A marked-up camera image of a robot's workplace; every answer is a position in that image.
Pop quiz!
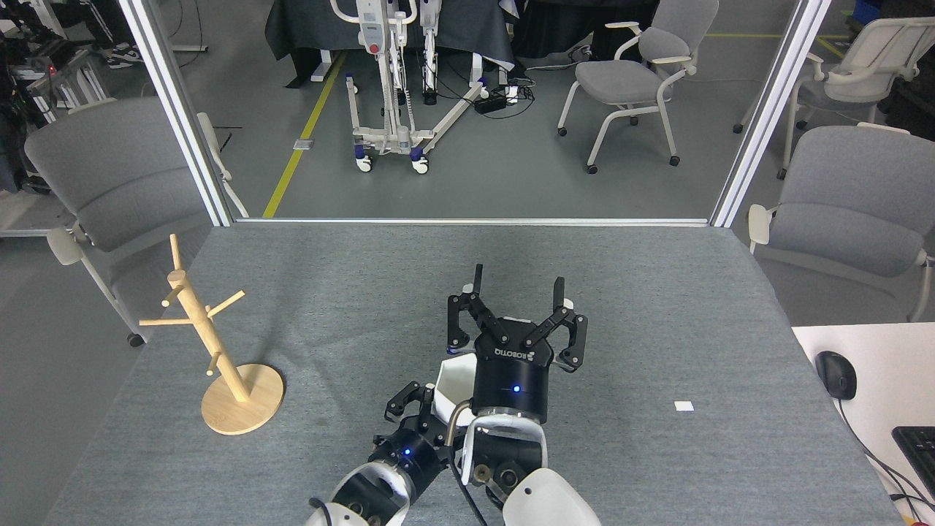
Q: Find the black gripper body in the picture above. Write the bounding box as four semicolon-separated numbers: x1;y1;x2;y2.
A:
471;316;556;424
369;427;454;487

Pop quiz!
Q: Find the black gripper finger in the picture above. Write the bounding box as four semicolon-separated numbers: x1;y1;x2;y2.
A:
533;276;588;373
447;264;505;355
385;381;439;432

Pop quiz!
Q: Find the white faceted cup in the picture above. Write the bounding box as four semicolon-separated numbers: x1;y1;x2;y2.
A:
432;354;479;424

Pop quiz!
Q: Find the wooden cup rack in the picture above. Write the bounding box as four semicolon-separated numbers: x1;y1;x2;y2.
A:
139;234;285;436

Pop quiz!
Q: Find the metal equipment rack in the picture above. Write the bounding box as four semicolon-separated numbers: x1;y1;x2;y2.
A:
0;37;110;126

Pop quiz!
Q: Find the black power strip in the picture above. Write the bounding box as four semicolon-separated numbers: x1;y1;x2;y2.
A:
473;86;535;115

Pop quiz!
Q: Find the black computer mouse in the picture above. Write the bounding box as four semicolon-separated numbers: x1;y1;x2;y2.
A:
815;351;858;400

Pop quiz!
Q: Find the white stand on wheels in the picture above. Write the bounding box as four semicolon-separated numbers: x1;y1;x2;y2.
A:
330;0;492;175

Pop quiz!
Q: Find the white desk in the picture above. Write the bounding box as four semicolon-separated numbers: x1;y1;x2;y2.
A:
793;322;935;526

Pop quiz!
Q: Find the table with black cloth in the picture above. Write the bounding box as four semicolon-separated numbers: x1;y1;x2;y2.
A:
264;0;516;88

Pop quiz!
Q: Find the black keyboard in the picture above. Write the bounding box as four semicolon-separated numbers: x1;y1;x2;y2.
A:
892;426;935;505

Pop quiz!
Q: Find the person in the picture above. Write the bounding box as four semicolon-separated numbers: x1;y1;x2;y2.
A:
73;0;147;71

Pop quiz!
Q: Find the silver table edge rail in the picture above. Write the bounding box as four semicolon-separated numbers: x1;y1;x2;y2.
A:
234;217;711;227

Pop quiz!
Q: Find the grey chair with white frame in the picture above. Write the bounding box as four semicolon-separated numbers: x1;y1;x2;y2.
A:
24;96;249;348
733;16;935;180
747;123;935;322
557;0;720;175

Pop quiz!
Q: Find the silver post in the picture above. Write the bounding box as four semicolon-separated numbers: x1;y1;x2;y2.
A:
710;0;833;227
117;0;234;227

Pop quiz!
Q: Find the black mouse cable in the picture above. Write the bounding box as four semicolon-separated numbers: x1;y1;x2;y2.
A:
836;398;935;508

